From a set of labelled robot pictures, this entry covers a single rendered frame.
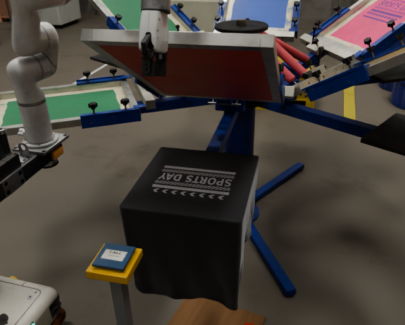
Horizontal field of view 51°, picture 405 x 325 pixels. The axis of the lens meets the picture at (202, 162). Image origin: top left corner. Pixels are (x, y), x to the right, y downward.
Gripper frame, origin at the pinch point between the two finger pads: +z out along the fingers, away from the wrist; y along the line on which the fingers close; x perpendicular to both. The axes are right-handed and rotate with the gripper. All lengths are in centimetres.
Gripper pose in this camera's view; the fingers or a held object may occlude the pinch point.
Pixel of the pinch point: (154, 72)
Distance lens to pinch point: 114.3
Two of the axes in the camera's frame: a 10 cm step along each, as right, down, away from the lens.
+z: -0.4, 9.7, 2.2
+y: -2.3, 2.0, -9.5
